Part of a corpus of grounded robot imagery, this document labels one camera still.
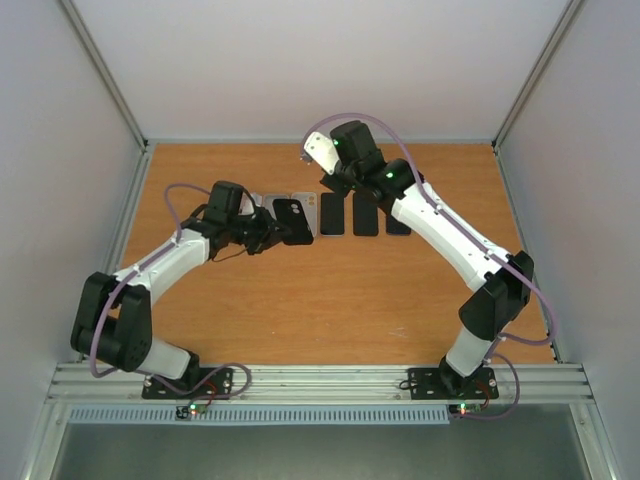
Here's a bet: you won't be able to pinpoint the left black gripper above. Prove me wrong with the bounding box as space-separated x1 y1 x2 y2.
228 207 293 256

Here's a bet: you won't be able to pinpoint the black phone case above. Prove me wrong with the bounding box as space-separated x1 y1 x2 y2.
273 199 314 246

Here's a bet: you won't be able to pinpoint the black smartphone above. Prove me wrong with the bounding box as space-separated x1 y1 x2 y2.
320 192 345 236

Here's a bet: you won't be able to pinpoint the white phone case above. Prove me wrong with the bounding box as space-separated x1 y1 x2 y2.
263 193 289 217
291 192 318 237

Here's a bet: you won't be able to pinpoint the phone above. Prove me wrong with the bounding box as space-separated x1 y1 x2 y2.
352 193 379 237
385 215 411 236

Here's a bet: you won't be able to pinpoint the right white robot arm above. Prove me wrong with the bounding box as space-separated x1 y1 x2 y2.
303 120 534 397

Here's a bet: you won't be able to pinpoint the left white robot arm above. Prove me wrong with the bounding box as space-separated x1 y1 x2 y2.
70 181 293 398

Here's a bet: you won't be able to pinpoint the left circuit board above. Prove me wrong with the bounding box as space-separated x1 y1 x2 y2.
175 403 208 421

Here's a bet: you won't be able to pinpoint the circuit board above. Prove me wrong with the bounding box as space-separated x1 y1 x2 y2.
175 403 208 421
449 400 489 416

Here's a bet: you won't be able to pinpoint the right circuit board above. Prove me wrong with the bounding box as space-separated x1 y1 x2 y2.
449 400 489 416

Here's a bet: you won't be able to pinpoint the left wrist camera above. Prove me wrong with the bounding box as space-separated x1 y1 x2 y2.
239 192 262 216

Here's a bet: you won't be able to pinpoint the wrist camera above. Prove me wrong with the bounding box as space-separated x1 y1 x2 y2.
239 192 262 216
301 131 340 175

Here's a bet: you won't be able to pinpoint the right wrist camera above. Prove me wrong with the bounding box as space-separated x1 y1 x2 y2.
301 131 340 175

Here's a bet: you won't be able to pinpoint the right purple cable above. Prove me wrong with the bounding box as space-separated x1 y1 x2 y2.
299 112 560 420

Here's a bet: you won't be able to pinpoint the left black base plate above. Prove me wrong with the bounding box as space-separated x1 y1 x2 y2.
141 367 235 400

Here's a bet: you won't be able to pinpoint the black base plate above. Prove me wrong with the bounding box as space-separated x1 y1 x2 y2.
141 367 235 400
405 367 500 401

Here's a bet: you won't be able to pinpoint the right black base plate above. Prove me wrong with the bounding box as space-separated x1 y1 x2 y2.
405 367 500 401

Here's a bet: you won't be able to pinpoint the aluminium front rail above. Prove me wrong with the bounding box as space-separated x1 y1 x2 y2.
46 363 595 406

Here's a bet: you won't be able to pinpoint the grey slotted cable duct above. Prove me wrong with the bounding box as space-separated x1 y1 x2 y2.
68 405 449 427

